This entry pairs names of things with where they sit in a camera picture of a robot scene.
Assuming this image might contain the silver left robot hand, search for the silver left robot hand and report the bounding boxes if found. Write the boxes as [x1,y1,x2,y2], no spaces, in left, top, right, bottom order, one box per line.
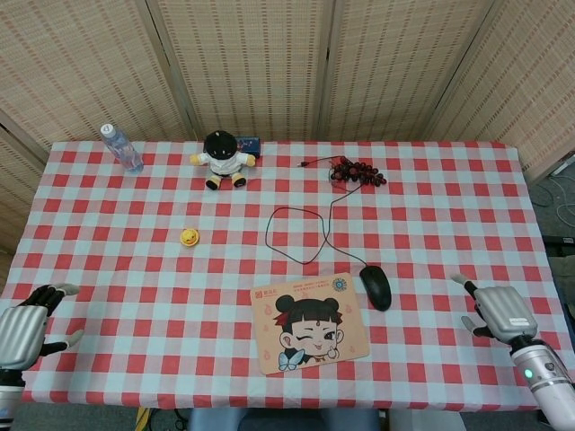
[0,282,85,372]

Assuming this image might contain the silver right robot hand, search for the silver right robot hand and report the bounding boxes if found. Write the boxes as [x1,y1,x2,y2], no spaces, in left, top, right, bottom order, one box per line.
[450,273,539,347]

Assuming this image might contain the black computer mouse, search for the black computer mouse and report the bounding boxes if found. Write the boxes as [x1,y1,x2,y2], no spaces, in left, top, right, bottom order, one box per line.
[359,264,393,312]

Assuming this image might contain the cartoon girl mouse pad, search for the cartoon girl mouse pad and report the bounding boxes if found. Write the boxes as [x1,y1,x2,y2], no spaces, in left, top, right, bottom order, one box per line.
[249,271,371,376]

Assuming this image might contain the black floor device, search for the black floor device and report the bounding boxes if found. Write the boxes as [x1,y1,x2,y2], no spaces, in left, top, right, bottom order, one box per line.
[542,233,575,258]

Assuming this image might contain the woven folding screen panel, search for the woven folding screen panel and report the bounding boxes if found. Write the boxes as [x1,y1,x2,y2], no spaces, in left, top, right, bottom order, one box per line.
[314,0,498,143]
[0,0,197,152]
[0,110,49,255]
[146,0,336,141]
[424,0,575,183]

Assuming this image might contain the red white checkered tablecloth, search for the red white checkered tablecloth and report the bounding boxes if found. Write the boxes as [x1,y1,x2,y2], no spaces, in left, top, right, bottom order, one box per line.
[0,140,575,412]

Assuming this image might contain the dark red grape bunch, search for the dark red grape bunch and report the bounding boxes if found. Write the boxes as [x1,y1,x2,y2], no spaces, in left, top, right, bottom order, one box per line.
[329,155,388,187]

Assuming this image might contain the clear plastic water bottle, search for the clear plastic water bottle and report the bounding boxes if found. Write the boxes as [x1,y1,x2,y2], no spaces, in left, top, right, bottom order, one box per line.
[99,123,145,174]

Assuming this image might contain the black-haired plush doll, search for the black-haired plush doll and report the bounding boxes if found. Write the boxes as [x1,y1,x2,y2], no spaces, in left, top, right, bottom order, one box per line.
[189,129,258,190]

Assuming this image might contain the dark blue box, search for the dark blue box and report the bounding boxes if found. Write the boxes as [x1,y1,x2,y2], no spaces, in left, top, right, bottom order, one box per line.
[234,135,263,157]

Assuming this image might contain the white floor cables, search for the white floor cables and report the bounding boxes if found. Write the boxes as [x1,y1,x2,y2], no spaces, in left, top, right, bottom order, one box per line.
[532,172,575,219]

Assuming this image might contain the thin black cable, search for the thin black cable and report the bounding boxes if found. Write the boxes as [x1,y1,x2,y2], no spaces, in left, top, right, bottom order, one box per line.
[264,154,375,269]

